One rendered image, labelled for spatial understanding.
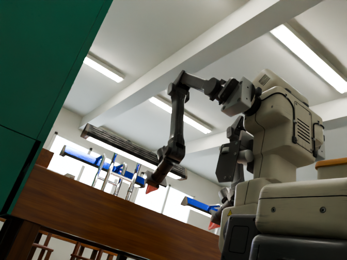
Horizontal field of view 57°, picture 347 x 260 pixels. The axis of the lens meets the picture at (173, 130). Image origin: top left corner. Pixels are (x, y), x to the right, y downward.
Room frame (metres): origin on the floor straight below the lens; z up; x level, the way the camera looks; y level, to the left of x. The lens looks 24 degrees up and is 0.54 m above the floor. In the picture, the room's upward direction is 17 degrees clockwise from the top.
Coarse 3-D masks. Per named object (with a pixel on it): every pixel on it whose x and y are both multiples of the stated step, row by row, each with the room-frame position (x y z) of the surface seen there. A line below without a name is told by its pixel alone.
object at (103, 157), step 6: (102, 156) 1.98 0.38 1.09; (102, 162) 1.98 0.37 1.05; (126, 168) 2.05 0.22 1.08; (96, 174) 1.98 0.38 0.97; (120, 174) 2.04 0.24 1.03; (96, 180) 1.98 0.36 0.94; (102, 180) 2.00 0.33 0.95; (108, 180) 2.01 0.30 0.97; (120, 180) 2.04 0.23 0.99; (120, 186) 2.05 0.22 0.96; (114, 192) 2.04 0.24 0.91
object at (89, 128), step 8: (88, 128) 1.51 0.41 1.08; (96, 128) 1.53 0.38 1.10; (80, 136) 1.56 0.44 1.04; (88, 136) 1.51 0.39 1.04; (96, 136) 1.51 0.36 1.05; (104, 136) 1.54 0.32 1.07; (112, 136) 1.57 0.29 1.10; (112, 144) 1.55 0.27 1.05; (120, 144) 1.57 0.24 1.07; (128, 144) 1.60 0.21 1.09; (128, 152) 1.59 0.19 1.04; (136, 152) 1.61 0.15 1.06; (144, 152) 1.64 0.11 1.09; (144, 160) 1.63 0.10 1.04; (152, 160) 1.64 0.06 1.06; (176, 168) 1.72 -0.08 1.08; (184, 168) 1.76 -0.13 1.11; (184, 176) 1.73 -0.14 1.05
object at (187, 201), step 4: (184, 196) 2.43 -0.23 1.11; (184, 200) 2.42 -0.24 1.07; (188, 200) 2.42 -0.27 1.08; (192, 200) 2.44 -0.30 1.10; (196, 200) 2.47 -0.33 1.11; (180, 204) 2.46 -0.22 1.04; (184, 204) 2.41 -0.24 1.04; (188, 204) 2.40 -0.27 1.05; (192, 204) 2.42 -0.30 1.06; (196, 204) 2.44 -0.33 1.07; (200, 204) 2.47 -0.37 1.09; (204, 204) 2.49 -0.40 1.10; (196, 208) 2.43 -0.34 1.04; (200, 208) 2.45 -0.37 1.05; (204, 208) 2.47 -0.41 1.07; (208, 208) 2.49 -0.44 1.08; (212, 208) 2.52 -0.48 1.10; (204, 212) 2.47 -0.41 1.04; (208, 212) 2.48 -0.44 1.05
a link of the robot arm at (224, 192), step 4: (224, 188) 1.61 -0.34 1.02; (228, 188) 1.60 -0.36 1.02; (220, 192) 1.61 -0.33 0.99; (224, 192) 1.60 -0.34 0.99; (228, 192) 1.57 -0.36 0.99; (232, 192) 1.50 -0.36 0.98; (220, 196) 1.61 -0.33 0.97; (224, 196) 1.59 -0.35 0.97; (228, 196) 1.54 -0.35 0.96; (232, 196) 1.50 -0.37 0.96; (232, 200) 1.54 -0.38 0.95
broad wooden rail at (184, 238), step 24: (24, 192) 1.16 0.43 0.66; (48, 192) 1.19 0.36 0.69; (72, 192) 1.22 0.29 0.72; (96, 192) 1.26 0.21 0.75; (24, 216) 1.18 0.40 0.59; (48, 216) 1.21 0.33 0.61; (72, 216) 1.24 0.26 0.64; (96, 216) 1.27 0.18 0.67; (120, 216) 1.31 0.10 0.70; (144, 216) 1.35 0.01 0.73; (168, 216) 1.40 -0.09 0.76; (96, 240) 1.29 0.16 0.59; (120, 240) 1.32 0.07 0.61; (144, 240) 1.36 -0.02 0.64; (168, 240) 1.40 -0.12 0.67; (192, 240) 1.45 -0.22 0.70; (216, 240) 1.50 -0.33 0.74
